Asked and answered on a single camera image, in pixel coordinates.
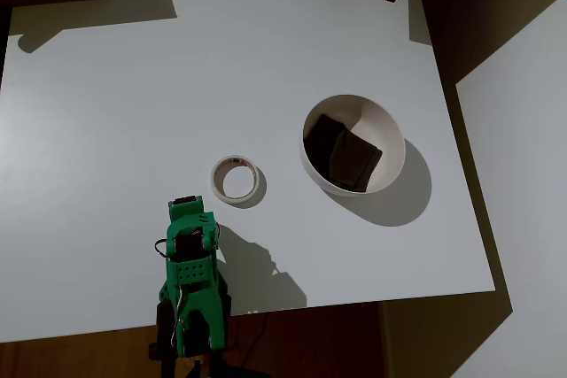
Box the white tape roll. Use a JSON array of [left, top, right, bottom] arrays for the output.
[[210, 155, 261, 206]]

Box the dark folded cloth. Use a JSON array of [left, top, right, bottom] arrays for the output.
[[303, 112, 384, 194]]

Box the beige round bowl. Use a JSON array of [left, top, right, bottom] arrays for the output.
[[299, 94, 407, 197]]

